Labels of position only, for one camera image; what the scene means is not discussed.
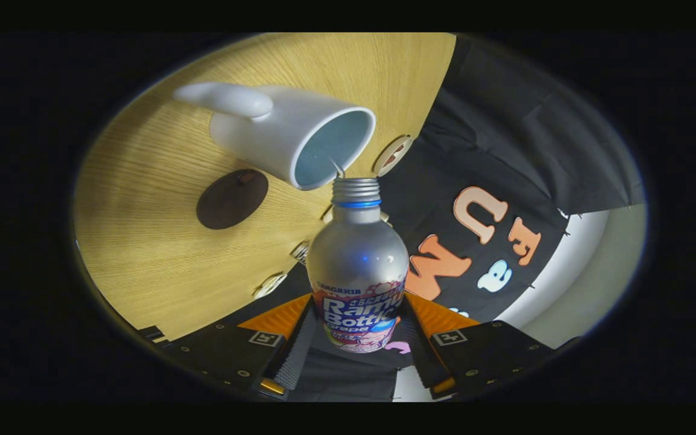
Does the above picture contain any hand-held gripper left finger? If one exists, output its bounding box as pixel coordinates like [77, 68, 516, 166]
[166, 293, 320, 399]

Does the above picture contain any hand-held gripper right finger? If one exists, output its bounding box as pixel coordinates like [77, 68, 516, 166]
[398, 292, 558, 398]

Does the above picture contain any silver juice bottle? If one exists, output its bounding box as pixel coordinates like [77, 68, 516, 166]
[306, 178, 410, 354]

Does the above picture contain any dark brown round coaster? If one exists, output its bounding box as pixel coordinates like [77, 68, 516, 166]
[196, 169, 269, 230]

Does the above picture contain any white cup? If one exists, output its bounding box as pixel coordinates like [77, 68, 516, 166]
[173, 82, 377, 191]

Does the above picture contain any white sectioned dish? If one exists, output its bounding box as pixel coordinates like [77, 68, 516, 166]
[254, 273, 288, 300]

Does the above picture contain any white round plate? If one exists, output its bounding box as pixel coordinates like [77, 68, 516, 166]
[373, 135, 414, 178]

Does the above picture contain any wooden table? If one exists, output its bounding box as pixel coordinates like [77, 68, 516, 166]
[73, 33, 457, 342]

